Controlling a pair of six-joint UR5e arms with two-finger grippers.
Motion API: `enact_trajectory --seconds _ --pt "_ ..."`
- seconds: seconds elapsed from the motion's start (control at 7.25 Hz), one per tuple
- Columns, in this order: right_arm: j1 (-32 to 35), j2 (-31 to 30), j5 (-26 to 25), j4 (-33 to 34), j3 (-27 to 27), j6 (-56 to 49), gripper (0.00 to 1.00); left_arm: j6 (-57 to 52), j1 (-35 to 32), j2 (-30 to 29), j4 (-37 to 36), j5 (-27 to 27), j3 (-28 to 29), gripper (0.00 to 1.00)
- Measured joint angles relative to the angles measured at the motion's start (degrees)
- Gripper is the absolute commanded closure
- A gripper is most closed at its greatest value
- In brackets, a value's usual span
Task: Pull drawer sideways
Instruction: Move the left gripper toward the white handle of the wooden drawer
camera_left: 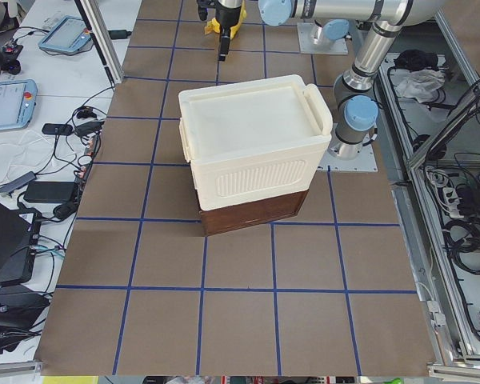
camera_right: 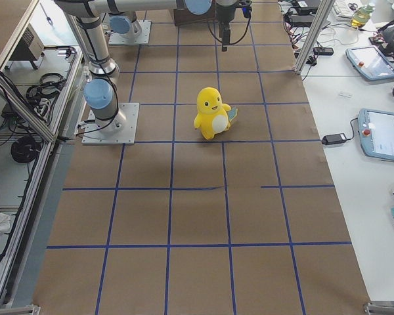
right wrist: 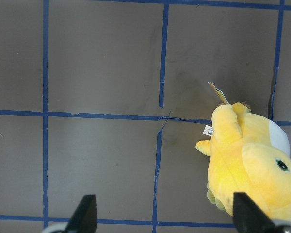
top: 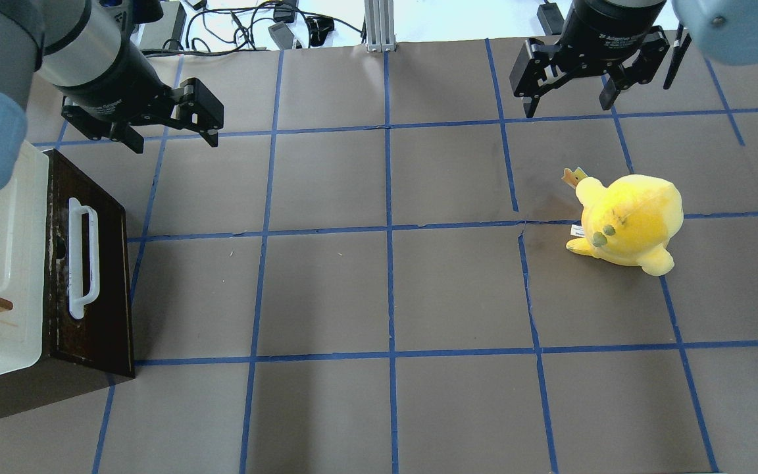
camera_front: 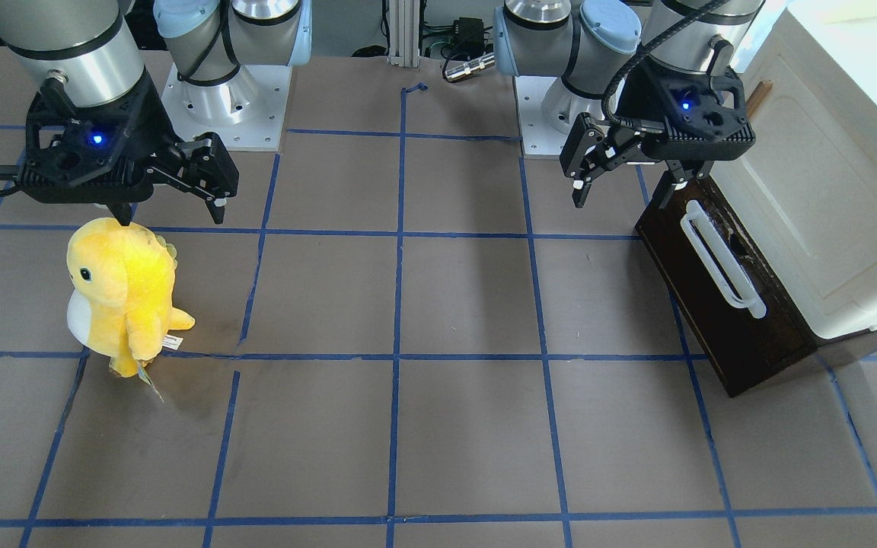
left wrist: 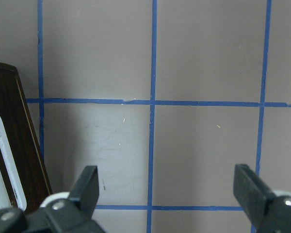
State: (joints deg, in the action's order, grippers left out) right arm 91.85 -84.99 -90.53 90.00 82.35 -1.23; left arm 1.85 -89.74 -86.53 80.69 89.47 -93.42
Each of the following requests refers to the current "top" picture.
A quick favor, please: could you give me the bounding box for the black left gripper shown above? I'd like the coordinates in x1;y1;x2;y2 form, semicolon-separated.
60;40;224;154

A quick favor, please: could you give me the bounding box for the black cables bundle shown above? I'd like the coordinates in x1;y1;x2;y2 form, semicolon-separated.
162;0;365;57

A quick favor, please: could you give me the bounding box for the grey power adapter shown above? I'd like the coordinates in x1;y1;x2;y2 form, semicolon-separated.
268;22;303;50

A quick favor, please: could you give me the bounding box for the yellow plush toy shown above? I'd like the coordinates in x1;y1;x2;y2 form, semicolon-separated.
562;167;684;277

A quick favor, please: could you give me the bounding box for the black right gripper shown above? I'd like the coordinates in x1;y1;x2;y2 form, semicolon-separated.
509;1;670;119

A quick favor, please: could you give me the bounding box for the white plastic bin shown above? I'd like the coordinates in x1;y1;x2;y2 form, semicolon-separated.
0;143;50;375

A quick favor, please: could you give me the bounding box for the grey power brick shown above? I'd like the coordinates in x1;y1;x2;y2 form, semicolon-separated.
135;1;186;50

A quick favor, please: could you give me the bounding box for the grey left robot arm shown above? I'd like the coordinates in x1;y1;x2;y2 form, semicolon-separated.
0;1;224;189

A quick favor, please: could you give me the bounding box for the black power brick right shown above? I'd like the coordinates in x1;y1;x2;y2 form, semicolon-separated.
536;1;565;36

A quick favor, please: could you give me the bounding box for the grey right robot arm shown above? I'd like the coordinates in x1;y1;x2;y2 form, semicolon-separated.
509;1;758;118

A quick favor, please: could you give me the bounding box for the white drawer handle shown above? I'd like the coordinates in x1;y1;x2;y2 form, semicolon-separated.
66;197;101;321

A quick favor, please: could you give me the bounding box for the aluminium frame post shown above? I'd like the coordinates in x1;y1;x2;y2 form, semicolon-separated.
364;0;397;52

